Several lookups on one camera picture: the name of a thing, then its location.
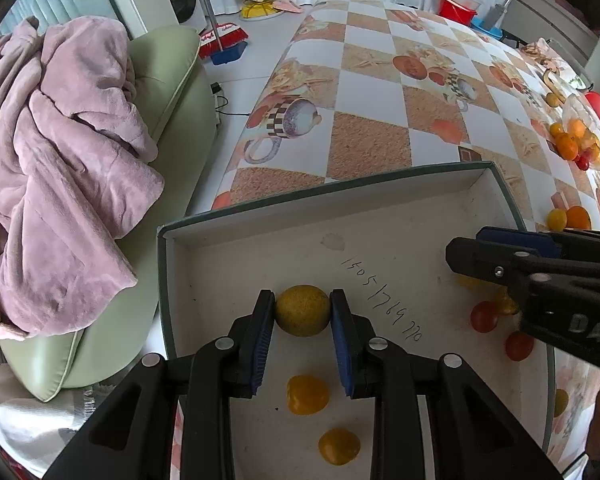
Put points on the light green sofa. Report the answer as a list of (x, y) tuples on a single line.
[(170, 75)]

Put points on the red broom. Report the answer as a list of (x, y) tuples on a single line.
[(222, 35)]

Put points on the beige cabinet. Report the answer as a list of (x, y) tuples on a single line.
[(545, 20)]

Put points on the blue dustpan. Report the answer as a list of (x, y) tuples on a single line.
[(230, 54)]

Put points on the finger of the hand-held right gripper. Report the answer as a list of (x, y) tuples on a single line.
[(520, 242), (480, 260)]

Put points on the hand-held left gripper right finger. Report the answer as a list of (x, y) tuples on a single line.
[(342, 345)]

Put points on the red bucket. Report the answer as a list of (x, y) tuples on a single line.
[(457, 10)]

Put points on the rough-skinned mandarin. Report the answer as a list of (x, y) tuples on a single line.
[(566, 147)]

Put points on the blue basin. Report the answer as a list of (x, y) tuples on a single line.
[(487, 30)]

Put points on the pink fleece blanket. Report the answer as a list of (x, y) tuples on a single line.
[(55, 160)]

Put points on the small orange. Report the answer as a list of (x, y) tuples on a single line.
[(580, 217)]

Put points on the red cherry tomato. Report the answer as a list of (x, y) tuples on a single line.
[(519, 346), (484, 316), (582, 162)]

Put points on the dull yellow round fruit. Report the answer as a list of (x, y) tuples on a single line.
[(302, 310)]

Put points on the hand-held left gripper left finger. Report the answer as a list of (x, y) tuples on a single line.
[(260, 345)]

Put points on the green cardboard box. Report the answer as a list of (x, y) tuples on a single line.
[(405, 220)]

